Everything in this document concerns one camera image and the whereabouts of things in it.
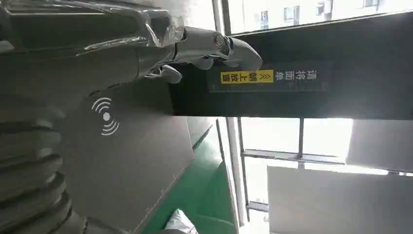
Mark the grey board with signal symbol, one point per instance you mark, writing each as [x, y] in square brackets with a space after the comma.
[135, 155]

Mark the metal window frame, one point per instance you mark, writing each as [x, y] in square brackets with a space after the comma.
[292, 156]

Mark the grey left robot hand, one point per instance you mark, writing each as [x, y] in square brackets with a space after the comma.
[80, 68]

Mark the small pale grey panel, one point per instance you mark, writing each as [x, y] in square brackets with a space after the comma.
[382, 145]

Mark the building outside window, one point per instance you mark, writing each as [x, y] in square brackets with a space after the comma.
[306, 13]

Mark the large pale grey panel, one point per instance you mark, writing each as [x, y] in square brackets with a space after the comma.
[338, 203]

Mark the white plastic parcel bag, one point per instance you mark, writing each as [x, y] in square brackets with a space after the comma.
[180, 223]

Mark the ribbed grey left robot arm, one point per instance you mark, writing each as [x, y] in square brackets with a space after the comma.
[29, 181]

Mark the yellow warning label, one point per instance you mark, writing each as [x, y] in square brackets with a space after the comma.
[246, 77]

